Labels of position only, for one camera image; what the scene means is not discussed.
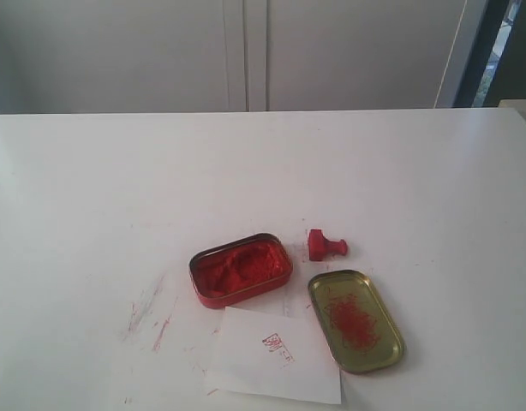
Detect red ink paste tin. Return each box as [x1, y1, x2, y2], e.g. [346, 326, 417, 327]
[188, 233, 293, 309]

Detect white cabinet doors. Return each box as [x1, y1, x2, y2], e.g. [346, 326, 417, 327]
[0, 1, 486, 114]

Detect red stamp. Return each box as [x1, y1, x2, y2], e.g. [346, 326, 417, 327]
[308, 229, 348, 262]

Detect gold tin lid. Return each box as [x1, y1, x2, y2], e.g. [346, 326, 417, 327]
[308, 270, 405, 374]

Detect white paper sheet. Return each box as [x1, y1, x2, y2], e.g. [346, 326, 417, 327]
[206, 307, 342, 405]

